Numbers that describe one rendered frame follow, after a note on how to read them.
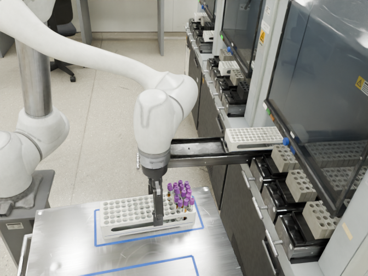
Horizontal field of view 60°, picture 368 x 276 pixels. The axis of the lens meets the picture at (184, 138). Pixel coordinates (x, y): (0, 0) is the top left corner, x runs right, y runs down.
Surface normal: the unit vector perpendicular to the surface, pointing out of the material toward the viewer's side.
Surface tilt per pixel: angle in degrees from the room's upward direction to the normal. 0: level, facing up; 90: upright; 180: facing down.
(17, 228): 90
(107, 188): 0
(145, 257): 0
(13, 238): 90
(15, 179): 90
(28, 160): 84
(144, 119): 81
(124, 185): 0
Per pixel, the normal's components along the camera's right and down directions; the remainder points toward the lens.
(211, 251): 0.04, -0.79
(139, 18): 0.13, 0.61
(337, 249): -0.99, 0.04
